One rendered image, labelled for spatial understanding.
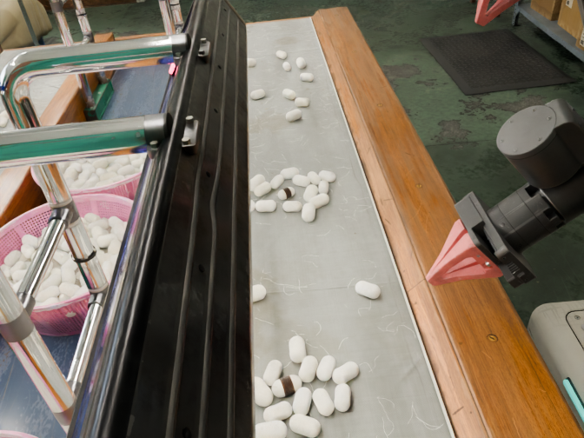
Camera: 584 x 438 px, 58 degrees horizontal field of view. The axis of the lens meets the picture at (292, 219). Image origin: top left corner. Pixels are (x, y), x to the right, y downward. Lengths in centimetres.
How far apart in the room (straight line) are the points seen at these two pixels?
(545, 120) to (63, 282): 67
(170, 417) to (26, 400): 62
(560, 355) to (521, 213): 79
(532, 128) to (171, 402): 42
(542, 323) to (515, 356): 75
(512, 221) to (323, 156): 50
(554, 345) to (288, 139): 76
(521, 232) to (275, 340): 31
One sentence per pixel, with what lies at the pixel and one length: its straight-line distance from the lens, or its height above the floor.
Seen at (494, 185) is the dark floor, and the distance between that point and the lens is 228.
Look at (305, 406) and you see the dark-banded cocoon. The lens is 60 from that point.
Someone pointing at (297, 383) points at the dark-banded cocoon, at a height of 76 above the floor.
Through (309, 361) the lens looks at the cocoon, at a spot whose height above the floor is 76.
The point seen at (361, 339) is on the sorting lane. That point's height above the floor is 74.
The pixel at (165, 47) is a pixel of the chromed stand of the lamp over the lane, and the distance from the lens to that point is 46.
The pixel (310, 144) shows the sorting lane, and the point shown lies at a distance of 104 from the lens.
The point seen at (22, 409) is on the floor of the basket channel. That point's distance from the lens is 81.
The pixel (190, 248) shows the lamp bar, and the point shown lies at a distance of 26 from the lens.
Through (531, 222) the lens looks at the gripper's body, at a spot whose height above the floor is 91.
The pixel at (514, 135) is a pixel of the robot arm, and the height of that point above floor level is 100.
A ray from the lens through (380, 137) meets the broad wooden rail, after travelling 101.
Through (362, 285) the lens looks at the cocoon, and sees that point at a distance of 70.
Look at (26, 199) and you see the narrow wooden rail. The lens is 109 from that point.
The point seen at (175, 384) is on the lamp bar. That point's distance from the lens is 21.
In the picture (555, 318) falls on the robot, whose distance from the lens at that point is 139.
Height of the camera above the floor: 126
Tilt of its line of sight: 38 degrees down
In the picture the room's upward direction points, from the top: 6 degrees counter-clockwise
